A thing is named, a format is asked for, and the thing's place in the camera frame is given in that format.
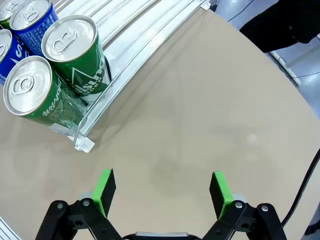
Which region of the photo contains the person torso black jacket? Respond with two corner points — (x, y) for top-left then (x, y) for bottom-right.
(239, 0), (320, 54)

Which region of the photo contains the clear plastic can dispenser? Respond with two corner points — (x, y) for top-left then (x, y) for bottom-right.
(48, 0), (211, 154)

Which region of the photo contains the green soda can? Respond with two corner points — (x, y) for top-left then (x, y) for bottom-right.
(41, 14), (113, 106)
(2, 55), (87, 131)

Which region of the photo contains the blue Pocari Sweat can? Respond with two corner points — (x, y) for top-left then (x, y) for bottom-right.
(9, 0), (60, 60)
(0, 28), (33, 87)

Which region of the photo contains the thin black floor cable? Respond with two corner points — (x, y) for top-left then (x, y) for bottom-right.
(227, 0), (255, 23)

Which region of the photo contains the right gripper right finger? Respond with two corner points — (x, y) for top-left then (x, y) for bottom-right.
(201, 171), (288, 240)

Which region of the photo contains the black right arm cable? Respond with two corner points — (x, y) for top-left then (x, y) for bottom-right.
(281, 149), (320, 226)

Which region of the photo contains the slatted aluminium platform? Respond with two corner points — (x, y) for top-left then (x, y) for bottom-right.
(0, 216), (20, 240)

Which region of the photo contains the black coffee can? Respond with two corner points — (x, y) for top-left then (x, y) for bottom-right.
(0, 0), (26, 30)

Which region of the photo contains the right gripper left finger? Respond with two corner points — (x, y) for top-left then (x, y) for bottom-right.
(34, 168), (123, 240)

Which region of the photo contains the white floor cable duct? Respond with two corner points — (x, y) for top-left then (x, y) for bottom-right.
(268, 49), (302, 87)

